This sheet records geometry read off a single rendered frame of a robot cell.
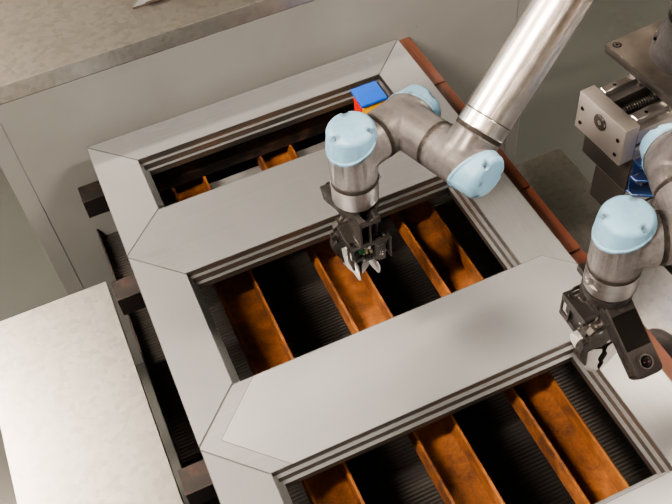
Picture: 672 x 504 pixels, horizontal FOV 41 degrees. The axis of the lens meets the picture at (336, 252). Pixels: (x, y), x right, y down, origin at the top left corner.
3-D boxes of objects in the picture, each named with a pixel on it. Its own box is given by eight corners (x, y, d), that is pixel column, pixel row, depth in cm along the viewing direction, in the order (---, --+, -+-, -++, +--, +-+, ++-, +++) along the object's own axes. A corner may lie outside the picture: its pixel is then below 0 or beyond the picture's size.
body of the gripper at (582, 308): (598, 297, 141) (611, 249, 131) (631, 338, 136) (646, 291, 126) (556, 315, 139) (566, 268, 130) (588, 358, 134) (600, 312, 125)
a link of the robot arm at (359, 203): (322, 171, 140) (369, 153, 142) (324, 191, 144) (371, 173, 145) (341, 203, 136) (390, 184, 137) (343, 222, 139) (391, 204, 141)
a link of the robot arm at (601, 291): (653, 274, 123) (602, 296, 121) (647, 294, 126) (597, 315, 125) (621, 236, 127) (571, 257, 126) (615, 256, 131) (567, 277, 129)
